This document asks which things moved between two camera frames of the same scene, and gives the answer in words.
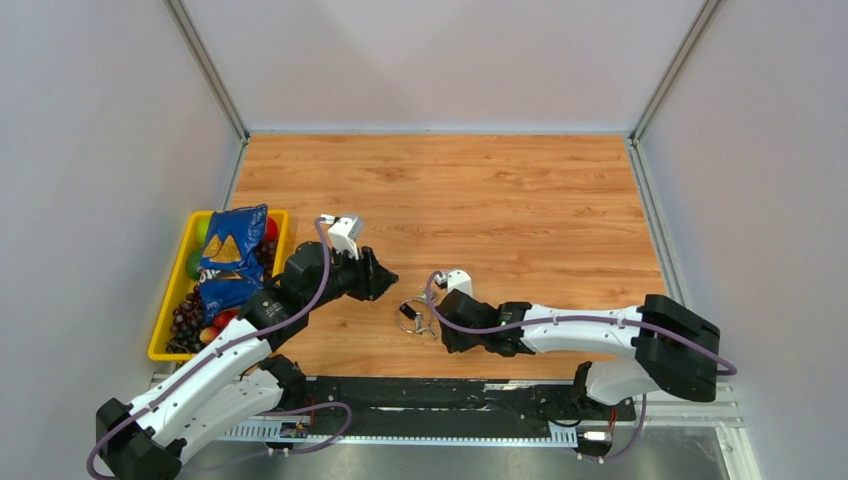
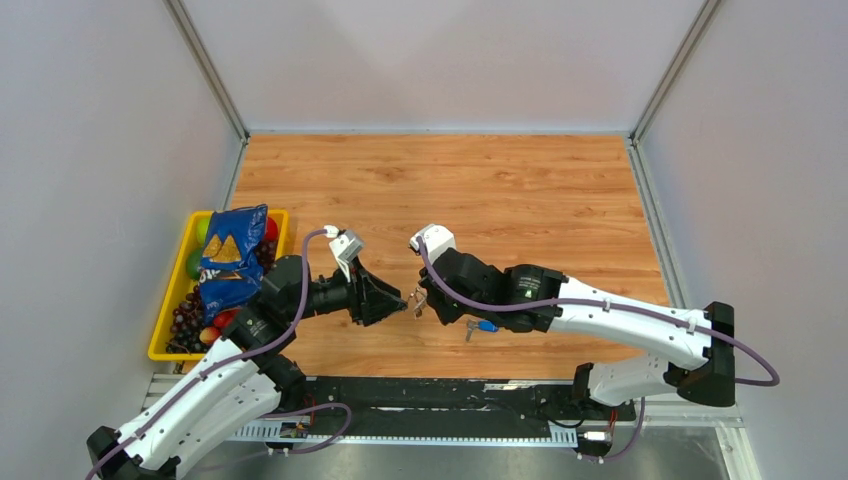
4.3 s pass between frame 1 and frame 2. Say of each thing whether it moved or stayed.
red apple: stayed
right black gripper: moved
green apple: stayed
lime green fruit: stayed
